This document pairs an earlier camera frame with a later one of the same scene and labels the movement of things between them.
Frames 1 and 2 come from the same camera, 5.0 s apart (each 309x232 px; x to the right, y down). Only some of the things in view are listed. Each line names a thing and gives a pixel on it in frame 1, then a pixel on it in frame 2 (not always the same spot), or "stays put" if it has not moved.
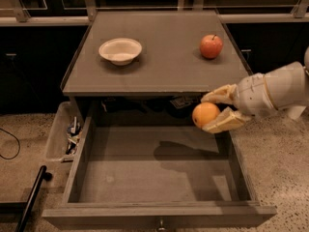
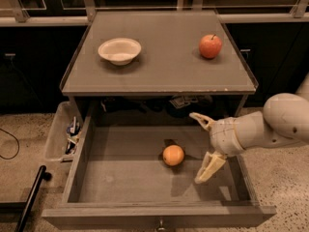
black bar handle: (42, 176) stays put
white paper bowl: (120, 50) stays put
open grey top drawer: (130, 174) stays put
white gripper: (252, 95) → (222, 135)
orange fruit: (203, 113) → (173, 155)
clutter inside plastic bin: (73, 133) stays put
